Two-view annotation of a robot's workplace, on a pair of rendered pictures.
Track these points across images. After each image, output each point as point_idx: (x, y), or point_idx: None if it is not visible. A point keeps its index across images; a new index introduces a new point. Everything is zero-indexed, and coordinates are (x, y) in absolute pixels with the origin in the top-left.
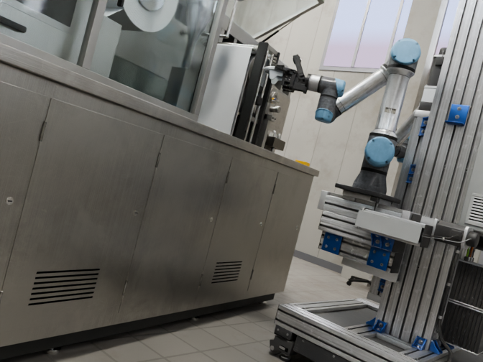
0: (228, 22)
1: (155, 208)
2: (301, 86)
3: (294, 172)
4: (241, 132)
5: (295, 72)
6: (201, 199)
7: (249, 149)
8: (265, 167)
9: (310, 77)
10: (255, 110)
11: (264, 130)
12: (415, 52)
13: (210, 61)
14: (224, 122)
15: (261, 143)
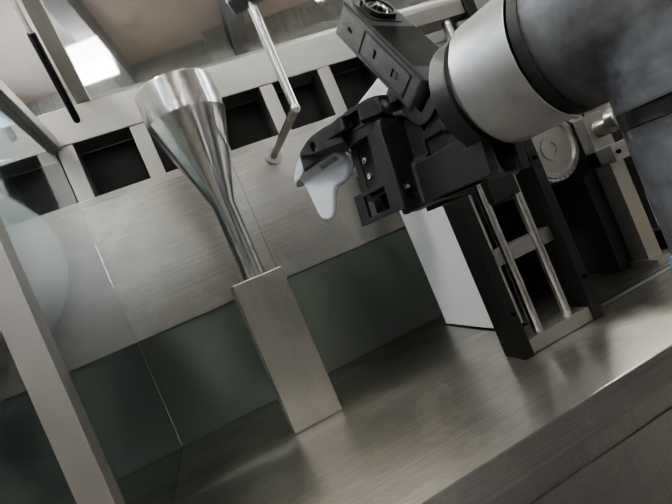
0: (275, 72)
1: None
2: (454, 161)
3: None
4: (503, 323)
5: (375, 114)
6: None
7: (505, 480)
8: (669, 407)
9: (450, 73)
10: (548, 176)
11: (618, 197)
12: None
13: (38, 383)
14: (473, 279)
15: (637, 234)
